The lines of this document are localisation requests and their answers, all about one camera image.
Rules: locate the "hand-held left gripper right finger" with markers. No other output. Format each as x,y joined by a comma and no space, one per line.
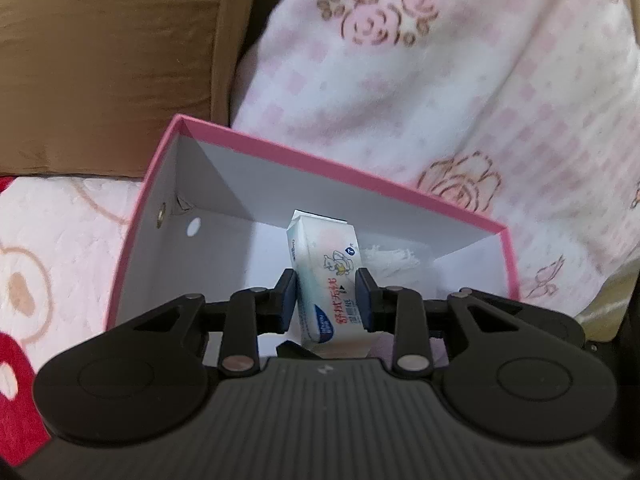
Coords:
364,305

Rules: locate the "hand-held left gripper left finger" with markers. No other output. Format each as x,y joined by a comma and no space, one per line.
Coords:
287,305

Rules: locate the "small white tissue pack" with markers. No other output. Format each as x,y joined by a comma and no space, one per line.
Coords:
325,270

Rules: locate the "pink cardboard box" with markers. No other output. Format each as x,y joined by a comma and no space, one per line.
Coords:
225,180

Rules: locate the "pink floral pillow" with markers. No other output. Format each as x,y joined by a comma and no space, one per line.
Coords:
450,85

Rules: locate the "red bear printed blanket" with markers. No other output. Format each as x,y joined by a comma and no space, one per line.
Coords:
60,240

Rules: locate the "gold satin cloth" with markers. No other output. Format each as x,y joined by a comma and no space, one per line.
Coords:
610,305

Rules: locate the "brown pillow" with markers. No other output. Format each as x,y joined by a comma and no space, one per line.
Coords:
100,60

